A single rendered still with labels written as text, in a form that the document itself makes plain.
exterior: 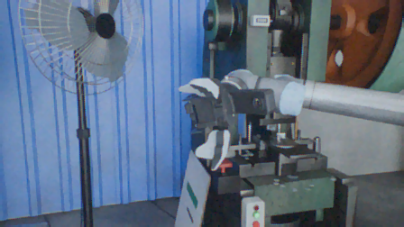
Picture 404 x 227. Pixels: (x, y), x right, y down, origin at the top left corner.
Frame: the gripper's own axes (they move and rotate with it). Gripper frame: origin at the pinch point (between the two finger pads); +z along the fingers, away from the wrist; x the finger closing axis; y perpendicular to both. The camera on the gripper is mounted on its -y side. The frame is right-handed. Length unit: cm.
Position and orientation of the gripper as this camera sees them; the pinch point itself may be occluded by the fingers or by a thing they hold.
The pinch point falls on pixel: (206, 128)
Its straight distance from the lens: 53.3
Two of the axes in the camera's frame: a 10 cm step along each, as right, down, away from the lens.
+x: -2.4, -9.4, -2.3
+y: -9.1, 1.4, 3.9
